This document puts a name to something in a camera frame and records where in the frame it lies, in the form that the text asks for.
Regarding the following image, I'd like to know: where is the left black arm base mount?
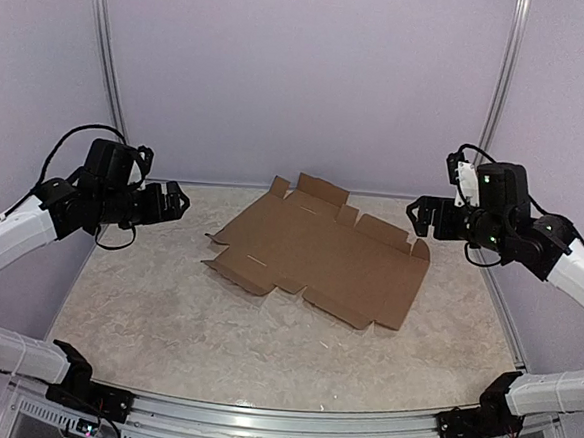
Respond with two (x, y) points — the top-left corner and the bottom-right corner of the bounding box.
(45, 381), (135, 424)

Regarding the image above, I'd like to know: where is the left aluminium corner post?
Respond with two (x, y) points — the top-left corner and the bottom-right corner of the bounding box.
(92, 0), (128, 138)

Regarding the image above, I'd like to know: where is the aluminium corner post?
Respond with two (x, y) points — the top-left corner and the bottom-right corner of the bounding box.
(92, 0), (128, 138)
(479, 0), (531, 151)

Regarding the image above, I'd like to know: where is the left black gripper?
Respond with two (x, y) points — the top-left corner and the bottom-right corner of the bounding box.
(95, 174), (190, 234)

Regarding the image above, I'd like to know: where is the right aluminium side rail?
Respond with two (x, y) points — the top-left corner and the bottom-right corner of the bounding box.
(482, 270), (526, 371)

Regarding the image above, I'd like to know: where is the brown cardboard box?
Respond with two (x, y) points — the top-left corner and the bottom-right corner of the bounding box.
(205, 174), (431, 331)

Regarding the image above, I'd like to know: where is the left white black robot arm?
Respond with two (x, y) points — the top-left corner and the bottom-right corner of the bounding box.
(0, 138), (190, 410)

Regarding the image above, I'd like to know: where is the right aluminium corner post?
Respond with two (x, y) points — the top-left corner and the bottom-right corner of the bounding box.
(479, 0), (531, 151)

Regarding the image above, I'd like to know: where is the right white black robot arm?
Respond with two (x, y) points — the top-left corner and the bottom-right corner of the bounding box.
(406, 154), (584, 437)

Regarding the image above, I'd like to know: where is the aluminium front frame rail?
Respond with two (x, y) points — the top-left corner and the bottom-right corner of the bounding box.
(0, 379), (566, 438)

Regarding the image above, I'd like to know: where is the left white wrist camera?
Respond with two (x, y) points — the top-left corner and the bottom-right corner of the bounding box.
(127, 163), (145, 186)

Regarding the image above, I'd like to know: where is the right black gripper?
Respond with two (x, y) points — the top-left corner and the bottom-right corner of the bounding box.
(404, 193), (513, 255)

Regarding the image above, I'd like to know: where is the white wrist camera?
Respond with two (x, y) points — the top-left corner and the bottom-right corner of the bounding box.
(127, 163), (145, 186)
(446, 150), (480, 208)

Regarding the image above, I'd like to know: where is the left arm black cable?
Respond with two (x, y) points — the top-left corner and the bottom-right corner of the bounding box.
(36, 119), (157, 195)

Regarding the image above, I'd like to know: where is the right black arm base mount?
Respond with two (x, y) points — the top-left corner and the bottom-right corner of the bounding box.
(435, 407), (524, 438)

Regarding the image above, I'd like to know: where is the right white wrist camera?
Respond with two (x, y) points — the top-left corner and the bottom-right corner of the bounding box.
(446, 150), (480, 208)

